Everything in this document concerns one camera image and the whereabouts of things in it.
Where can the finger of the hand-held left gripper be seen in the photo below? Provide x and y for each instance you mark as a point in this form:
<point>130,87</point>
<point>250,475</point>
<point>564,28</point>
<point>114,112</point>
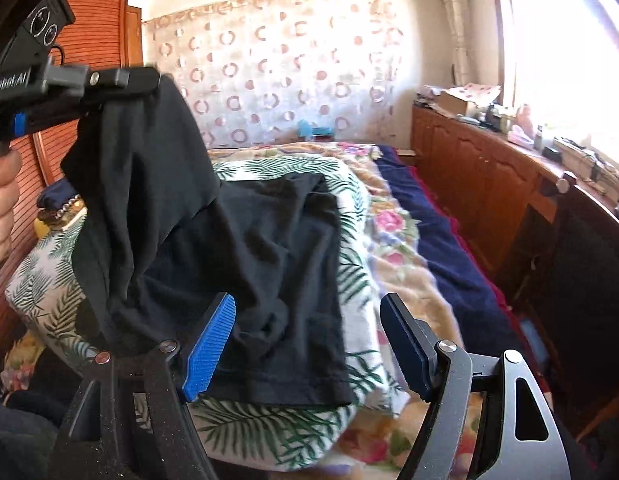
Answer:
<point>124,80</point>
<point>79,110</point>

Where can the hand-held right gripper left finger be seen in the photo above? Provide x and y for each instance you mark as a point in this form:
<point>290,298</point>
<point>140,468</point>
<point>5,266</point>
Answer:
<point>209,345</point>

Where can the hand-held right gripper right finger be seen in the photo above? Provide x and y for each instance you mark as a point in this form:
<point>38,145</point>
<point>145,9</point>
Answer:
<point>407,345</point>

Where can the black printed t-shirt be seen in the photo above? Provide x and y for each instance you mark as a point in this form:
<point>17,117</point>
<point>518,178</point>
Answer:
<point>214,240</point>

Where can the person's left hand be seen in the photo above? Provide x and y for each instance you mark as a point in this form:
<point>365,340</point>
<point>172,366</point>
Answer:
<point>1,200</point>

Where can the wooden slatted wardrobe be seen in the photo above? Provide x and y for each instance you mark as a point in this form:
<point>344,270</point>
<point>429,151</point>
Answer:
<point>99,25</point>

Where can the navy folded cloth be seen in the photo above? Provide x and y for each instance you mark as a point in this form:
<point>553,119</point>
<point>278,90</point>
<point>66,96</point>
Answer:
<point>56,195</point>

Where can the floral blanket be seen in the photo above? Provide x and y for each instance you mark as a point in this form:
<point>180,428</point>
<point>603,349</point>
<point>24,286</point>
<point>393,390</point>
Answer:
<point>399,240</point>

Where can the navy blue blanket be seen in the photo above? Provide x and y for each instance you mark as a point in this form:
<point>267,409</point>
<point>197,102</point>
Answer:
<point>449,240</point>

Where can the leaf print bed sheet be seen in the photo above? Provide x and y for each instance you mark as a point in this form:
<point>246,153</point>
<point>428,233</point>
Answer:
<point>299,420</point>

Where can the sheer circle pattern curtain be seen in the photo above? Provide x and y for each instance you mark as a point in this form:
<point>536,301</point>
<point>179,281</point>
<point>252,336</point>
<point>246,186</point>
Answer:
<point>279,60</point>

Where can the black chair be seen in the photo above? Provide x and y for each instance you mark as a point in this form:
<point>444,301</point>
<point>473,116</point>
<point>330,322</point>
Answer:
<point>579,280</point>

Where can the wooden cabinet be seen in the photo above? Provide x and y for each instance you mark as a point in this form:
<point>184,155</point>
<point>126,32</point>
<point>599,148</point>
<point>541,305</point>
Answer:
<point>489,170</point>

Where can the blue plastic object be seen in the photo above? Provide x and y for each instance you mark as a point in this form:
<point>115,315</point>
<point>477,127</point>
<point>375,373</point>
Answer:
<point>314,131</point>

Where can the cardboard box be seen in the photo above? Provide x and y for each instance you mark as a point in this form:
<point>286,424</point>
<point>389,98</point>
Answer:
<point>462,100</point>

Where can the pink bottle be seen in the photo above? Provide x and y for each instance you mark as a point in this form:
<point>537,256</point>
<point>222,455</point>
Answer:
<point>525,122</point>

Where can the window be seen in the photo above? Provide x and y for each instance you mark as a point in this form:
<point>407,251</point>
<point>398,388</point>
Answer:
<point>564,50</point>

